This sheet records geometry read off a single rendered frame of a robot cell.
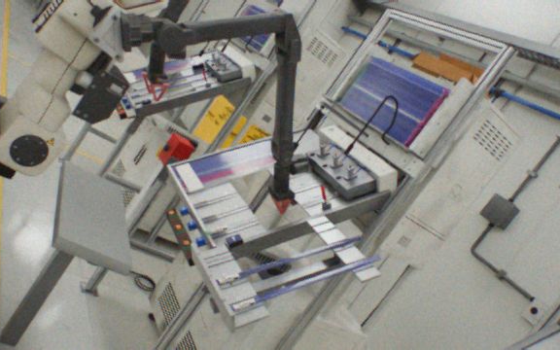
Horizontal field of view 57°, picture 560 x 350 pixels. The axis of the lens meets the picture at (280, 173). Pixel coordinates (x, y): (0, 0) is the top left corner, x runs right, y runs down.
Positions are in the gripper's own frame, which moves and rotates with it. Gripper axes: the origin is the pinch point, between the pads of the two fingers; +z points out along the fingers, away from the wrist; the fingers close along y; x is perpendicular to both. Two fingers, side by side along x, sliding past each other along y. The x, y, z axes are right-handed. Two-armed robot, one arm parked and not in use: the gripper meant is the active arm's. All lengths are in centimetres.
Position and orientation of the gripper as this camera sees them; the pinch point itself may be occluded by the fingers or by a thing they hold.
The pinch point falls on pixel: (281, 211)
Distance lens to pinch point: 193.1
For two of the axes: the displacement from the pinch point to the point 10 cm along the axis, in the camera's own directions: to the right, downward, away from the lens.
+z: 0.0, 8.8, 4.8
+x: -9.1, 2.0, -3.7
